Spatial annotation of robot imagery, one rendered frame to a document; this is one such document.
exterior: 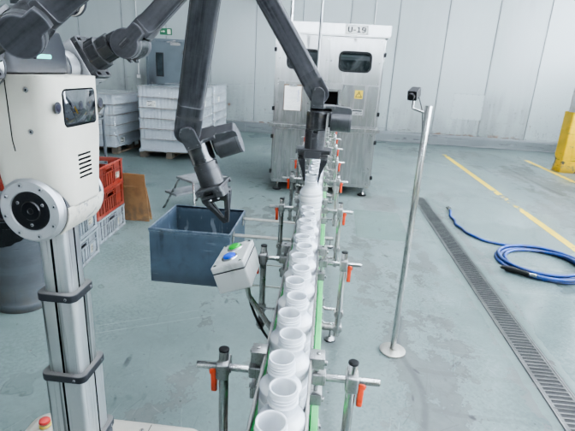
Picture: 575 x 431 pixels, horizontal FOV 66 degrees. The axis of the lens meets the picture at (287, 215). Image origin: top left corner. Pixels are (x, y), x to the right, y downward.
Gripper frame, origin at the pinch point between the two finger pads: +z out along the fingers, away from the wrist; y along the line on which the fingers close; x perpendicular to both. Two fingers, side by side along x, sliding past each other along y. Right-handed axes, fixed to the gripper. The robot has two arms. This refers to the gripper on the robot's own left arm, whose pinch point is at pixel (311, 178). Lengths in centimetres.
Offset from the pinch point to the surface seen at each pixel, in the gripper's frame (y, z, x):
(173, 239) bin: 50, 33, -23
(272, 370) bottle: 1, 8, 78
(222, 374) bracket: 10, 16, 70
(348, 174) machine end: -39, 96, -445
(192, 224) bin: 52, 38, -53
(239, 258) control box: 14.2, 11.7, 35.9
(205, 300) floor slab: 68, 124, -138
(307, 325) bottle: -3, 11, 61
